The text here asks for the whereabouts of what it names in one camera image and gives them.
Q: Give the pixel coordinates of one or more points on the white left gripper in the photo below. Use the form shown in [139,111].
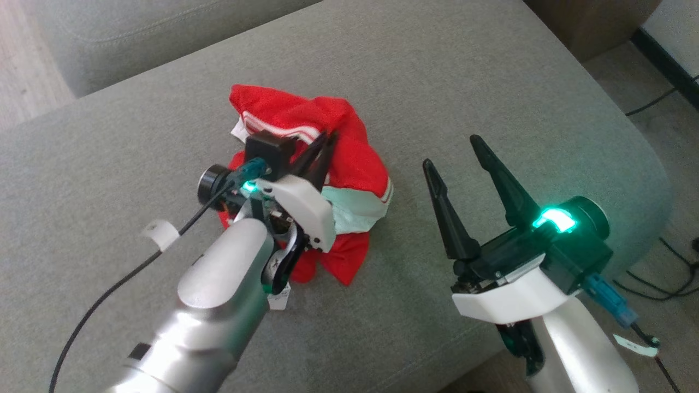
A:
[306,210]

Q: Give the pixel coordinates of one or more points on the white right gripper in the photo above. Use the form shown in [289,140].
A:
[508,297]

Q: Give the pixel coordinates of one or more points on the red garment with white stripes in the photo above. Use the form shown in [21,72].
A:
[349,147]

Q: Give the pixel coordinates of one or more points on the grey fabric sofa seat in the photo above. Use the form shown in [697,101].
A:
[448,87]

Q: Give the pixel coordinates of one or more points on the brown wooden cabinet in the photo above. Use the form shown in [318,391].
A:
[590,22]

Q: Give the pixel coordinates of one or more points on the grey sofa back cushion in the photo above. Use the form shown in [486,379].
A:
[136,38]

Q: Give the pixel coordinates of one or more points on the black baseboard strip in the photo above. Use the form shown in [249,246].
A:
[669,65]

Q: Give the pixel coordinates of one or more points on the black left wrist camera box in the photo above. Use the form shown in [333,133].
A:
[268,153]

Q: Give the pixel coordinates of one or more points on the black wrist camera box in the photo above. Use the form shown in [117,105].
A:
[268,153]
[581,262]

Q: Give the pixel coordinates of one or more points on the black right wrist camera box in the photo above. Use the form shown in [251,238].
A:
[581,262]

